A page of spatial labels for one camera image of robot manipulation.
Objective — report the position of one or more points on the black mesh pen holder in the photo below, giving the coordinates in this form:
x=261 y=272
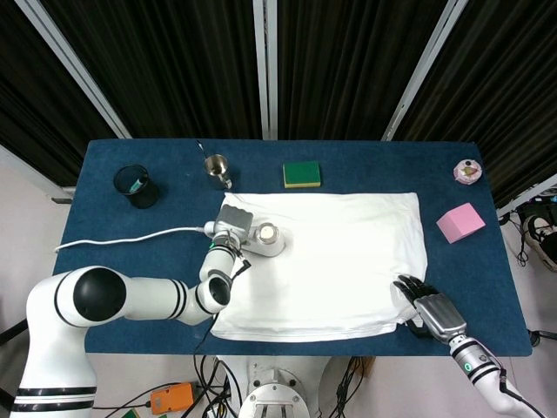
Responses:
x=141 y=191

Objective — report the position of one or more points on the thin metal stirrer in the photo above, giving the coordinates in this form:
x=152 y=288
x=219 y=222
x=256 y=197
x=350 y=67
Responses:
x=202 y=149

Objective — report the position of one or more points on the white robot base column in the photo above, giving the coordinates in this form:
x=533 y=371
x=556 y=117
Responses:
x=276 y=392

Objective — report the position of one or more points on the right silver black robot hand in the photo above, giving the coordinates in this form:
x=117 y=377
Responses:
x=437 y=311

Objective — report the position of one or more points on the black pleated curtain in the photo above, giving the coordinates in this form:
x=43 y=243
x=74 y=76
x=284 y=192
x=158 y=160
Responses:
x=183 y=65

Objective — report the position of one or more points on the pink foam cube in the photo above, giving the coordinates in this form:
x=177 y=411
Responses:
x=461 y=222

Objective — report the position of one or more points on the pink round lidded container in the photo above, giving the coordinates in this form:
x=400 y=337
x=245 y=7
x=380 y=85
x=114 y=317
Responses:
x=467 y=172

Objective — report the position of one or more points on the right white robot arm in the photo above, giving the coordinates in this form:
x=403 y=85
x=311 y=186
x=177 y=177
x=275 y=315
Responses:
x=483 y=370

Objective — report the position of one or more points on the orange handheld device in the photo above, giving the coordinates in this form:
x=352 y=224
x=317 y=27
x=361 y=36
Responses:
x=172 y=397

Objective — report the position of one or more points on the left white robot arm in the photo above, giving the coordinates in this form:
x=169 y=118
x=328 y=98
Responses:
x=109 y=300

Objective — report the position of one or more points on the white aluminium frame post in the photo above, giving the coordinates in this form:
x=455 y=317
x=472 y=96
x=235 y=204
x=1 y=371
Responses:
x=74 y=65
x=424 y=69
x=265 y=69

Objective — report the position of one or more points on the teal marker pen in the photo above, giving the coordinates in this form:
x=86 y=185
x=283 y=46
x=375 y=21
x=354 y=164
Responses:
x=136 y=185

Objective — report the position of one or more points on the black white sneaker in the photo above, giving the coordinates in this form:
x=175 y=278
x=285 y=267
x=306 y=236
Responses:
x=541 y=244

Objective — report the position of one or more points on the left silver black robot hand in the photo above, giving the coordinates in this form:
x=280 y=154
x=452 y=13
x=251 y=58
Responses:
x=232 y=222

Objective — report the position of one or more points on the stainless steel cup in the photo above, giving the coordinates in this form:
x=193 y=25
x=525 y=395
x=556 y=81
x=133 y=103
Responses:
x=217 y=170

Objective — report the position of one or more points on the white cloth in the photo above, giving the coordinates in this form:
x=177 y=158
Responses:
x=330 y=261

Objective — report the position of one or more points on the green yellow sponge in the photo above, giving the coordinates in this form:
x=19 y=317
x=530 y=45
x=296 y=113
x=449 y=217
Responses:
x=303 y=174

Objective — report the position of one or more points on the blue felt table cover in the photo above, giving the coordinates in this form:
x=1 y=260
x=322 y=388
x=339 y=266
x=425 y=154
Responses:
x=470 y=283

